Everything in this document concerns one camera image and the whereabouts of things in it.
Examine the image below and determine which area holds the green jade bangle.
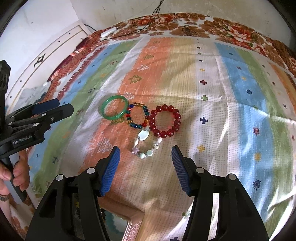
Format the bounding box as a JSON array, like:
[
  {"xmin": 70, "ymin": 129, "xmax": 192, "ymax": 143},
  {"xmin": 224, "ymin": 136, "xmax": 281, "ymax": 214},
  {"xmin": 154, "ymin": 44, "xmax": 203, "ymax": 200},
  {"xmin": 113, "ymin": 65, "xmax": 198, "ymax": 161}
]
[{"xmin": 100, "ymin": 95, "xmax": 129, "ymax": 121}]

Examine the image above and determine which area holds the multicolour glass bead bracelet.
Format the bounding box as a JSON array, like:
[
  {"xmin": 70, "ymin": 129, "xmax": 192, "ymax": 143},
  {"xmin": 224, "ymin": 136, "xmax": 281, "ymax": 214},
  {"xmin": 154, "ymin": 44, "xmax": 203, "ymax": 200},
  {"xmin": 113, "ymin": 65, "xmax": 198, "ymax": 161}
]
[{"xmin": 125, "ymin": 102, "xmax": 150, "ymax": 129}]

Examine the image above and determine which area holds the red bead bracelet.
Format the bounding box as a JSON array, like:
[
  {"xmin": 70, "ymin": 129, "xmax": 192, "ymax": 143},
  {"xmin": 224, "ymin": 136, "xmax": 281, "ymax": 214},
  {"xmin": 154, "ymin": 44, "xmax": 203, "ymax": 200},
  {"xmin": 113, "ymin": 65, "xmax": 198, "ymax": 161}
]
[{"xmin": 147, "ymin": 104, "xmax": 182, "ymax": 139}]

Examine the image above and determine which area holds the silver metal jewelry box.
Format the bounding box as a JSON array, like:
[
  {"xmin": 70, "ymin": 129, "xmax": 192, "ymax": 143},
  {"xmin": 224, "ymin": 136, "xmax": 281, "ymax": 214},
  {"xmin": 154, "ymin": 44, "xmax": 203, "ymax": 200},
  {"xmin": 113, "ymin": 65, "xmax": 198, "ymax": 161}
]
[{"xmin": 98, "ymin": 197, "xmax": 144, "ymax": 241}]

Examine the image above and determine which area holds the person's left hand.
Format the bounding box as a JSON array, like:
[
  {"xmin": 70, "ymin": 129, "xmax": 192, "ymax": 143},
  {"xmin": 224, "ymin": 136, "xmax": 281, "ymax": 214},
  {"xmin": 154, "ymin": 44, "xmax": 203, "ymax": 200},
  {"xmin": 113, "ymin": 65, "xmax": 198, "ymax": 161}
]
[{"xmin": 0, "ymin": 150, "xmax": 30, "ymax": 196}]

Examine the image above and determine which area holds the crumpled grey cloth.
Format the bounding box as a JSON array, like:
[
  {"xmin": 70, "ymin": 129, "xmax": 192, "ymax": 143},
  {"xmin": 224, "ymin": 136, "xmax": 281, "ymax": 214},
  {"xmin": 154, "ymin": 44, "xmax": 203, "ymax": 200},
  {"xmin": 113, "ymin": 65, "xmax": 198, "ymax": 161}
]
[{"xmin": 13, "ymin": 81, "xmax": 51, "ymax": 111}]

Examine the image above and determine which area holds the white wooden headboard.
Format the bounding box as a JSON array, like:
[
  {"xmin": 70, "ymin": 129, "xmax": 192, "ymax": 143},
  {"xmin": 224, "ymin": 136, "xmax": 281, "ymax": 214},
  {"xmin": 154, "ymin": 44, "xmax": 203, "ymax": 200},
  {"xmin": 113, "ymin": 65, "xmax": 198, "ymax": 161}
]
[{"xmin": 5, "ymin": 21, "xmax": 91, "ymax": 113}]

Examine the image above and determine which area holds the striped colourful bed cloth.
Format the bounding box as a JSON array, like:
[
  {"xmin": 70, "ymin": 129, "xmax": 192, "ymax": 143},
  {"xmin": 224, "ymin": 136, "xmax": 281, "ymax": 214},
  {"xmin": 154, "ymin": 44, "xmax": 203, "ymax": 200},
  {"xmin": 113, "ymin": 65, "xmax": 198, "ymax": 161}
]
[{"xmin": 29, "ymin": 37, "xmax": 295, "ymax": 240}]

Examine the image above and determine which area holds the white power adapter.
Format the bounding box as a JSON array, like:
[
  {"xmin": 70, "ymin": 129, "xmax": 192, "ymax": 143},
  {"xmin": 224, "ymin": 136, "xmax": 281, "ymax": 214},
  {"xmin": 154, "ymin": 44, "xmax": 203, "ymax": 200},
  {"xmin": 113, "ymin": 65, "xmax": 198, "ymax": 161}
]
[{"xmin": 101, "ymin": 27, "xmax": 117, "ymax": 39}]

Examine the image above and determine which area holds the brown floral blanket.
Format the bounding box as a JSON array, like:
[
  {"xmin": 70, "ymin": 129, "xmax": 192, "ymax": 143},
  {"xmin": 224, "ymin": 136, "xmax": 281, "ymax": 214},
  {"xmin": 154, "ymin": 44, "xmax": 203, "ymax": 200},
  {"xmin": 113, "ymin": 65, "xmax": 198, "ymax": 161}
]
[{"xmin": 2, "ymin": 13, "xmax": 295, "ymax": 240}]

